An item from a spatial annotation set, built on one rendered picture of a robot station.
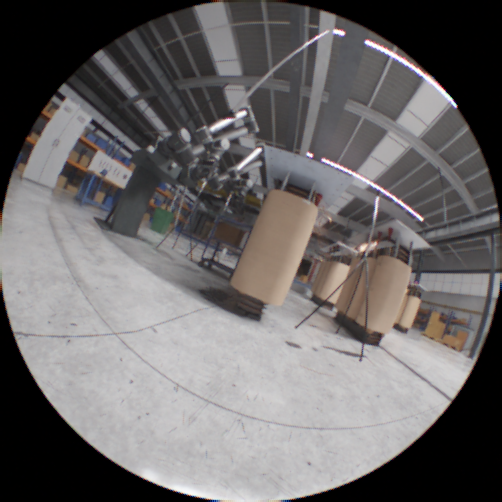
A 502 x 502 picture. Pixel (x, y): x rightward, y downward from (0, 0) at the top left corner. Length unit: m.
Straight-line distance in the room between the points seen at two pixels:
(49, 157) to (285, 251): 4.83
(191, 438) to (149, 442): 0.11
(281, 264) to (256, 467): 1.17
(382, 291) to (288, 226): 1.52
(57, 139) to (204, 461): 4.85
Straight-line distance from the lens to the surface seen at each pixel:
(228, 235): 2.59
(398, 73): 10.26
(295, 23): 6.48
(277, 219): 1.26
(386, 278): 2.27
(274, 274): 1.21
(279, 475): 0.57
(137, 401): 0.55
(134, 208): 2.85
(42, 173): 4.67
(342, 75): 4.50
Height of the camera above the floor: 0.48
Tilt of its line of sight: 2 degrees up
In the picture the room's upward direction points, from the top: 23 degrees clockwise
